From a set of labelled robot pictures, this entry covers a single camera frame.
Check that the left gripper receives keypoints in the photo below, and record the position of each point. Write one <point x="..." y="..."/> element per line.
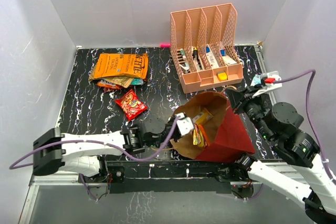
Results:
<point x="176" y="139"/>

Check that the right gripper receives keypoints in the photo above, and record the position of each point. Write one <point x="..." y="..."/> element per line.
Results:
<point x="239" y="99"/>

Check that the orange gummy burger packet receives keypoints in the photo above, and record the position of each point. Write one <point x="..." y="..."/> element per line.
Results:
<point x="200" y="138"/>

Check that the yellow M&M's bag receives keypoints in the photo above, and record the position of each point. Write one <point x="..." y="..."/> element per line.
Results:
<point x="203" y="117"/>

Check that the red brown paper bag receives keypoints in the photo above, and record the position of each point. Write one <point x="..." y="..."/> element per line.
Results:
<point x="226" y="137"/>

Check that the red cookie snack packet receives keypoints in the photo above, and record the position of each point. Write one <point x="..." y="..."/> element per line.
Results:
<point x="131" y="105"/>

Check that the teal snack bag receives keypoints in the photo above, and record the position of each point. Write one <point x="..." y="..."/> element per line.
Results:
<point x="137" y="81"/>

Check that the gold snack bag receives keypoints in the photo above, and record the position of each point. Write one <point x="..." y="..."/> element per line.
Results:
<point x="123" y="81"/>

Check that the yellow snack pouch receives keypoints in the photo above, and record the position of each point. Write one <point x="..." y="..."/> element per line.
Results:
<point x="118" y="65"/>

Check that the Fox's fruits candy bag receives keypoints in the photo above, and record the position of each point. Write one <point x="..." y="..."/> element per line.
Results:
<point x="108" y="86"/>

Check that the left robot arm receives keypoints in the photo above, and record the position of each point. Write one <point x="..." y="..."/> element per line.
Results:
<point x="55" y="151"/>

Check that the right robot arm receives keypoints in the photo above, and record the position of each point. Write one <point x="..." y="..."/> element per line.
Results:
<point x="279" y="126"/>

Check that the light blue packaged item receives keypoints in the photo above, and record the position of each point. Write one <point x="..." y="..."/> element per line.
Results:
<point x="256" y="81"/>

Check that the yellow grey small box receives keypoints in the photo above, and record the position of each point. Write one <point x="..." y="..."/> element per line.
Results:
<point x="222" y="76"/>

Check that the white blue box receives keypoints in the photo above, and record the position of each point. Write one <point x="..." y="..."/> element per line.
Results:
<point x="211" y="57"/>

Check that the black yellow marker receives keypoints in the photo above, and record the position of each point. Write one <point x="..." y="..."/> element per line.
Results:
<point x="195" y="58"/>

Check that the peach plastic file organizer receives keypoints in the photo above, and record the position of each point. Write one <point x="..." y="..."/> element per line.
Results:
<point x="202" y="47"/>

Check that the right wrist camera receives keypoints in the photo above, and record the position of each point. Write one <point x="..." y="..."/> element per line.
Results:
<point x="268" y="83"/>

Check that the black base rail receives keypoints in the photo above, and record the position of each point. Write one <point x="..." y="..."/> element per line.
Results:
<point x="120" y="177"/>

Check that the pink marker on wall edge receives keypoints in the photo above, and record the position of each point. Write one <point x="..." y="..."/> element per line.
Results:
<point x="163" y="45"/>

